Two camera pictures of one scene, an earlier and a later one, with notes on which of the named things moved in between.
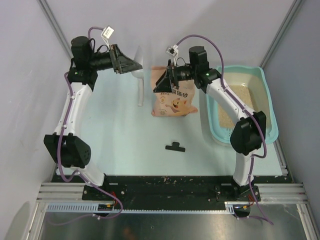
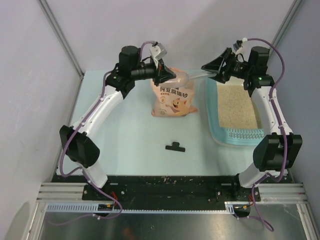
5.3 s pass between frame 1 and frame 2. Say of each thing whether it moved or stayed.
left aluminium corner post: stayed
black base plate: stayed
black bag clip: stayed
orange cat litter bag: stayed
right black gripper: moved
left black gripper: moved
